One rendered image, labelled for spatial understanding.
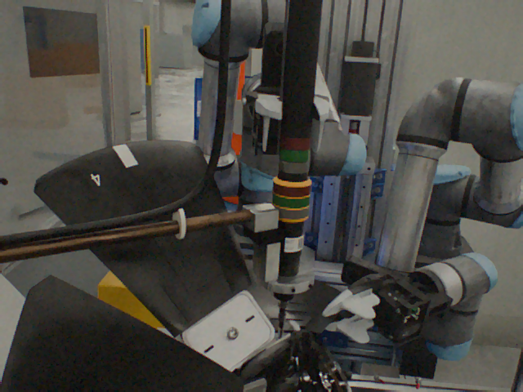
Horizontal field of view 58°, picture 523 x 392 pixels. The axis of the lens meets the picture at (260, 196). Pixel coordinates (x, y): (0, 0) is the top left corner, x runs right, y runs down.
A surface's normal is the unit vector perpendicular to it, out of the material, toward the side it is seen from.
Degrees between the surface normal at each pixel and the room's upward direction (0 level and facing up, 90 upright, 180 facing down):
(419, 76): 90
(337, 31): 90
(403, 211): 74
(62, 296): 56
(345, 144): 50
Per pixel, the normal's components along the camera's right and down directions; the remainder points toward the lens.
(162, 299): 0.27, -0.33
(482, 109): -0.51, 0.04
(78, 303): 0.84, -0.39
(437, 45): -0.07, 0.31
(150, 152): 0.47, -0.59
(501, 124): -0.54, 0.37
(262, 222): 0.51, 0.29
